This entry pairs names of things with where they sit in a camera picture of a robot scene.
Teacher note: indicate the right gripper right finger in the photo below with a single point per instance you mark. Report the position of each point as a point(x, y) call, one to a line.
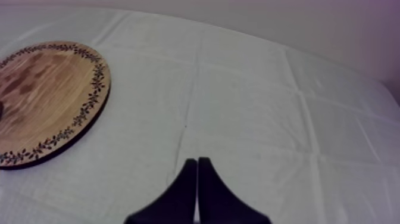
point(218, 203)

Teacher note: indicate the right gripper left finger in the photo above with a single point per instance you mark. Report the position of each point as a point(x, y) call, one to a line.
point(176, 203)

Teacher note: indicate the round wooden board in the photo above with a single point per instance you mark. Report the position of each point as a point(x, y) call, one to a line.
point(50, 103)

